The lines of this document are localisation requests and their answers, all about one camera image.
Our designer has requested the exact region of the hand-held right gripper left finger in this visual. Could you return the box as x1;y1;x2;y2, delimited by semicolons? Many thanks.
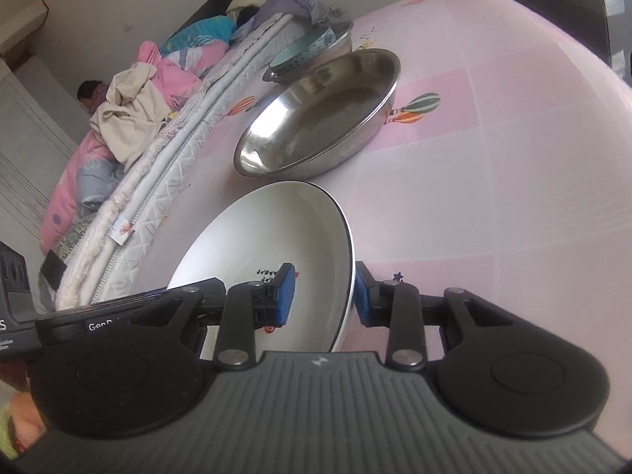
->
163;261;298;372

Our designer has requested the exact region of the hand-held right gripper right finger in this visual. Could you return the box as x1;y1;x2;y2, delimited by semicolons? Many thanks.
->
354;260;517;372

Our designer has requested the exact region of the white painted ceramic plate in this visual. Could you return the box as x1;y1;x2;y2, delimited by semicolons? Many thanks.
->
167;180;356;356

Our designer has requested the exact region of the large steel bowl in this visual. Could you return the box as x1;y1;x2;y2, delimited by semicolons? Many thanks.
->
233;48;402;181

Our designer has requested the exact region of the small steel bowl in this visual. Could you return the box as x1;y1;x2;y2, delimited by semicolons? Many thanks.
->
269;21;354;77
261;21;355;85

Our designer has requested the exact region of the teal ceramic bowl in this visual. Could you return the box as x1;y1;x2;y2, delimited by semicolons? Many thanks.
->
268;26;337;74

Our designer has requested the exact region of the person's left forearm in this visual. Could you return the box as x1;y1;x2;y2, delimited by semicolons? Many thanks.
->
0;380;50;460

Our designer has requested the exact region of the white fringed mattress pad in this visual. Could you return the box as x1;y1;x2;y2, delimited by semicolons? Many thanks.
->
54;10;297;309

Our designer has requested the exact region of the green patterned pillow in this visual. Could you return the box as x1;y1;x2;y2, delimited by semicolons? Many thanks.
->
56;217;100;258

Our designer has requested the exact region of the white mattress tag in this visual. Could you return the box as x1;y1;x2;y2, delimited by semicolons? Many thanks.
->
111;217;135;246

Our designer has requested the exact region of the pink floral quilt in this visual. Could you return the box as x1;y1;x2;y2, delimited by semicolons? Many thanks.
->
39;42;233;255

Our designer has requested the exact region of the white quilted mattress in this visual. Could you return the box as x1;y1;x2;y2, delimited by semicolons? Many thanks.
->
89;12;317;307

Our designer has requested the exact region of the white panelled wardrobe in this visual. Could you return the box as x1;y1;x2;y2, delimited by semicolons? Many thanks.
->
0;59;80;258

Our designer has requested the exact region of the cream garment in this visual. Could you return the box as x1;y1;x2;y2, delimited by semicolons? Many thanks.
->
89;63;171;167

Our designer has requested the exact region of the teal patterned blanket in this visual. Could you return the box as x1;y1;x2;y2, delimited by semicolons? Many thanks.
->
160;16;238;55

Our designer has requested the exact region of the grey lavender cloth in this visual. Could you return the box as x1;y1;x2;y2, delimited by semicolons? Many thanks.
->
232;0;329;43

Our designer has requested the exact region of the dark grey cabinet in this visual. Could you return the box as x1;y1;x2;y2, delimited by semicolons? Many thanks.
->
587;0;632;80

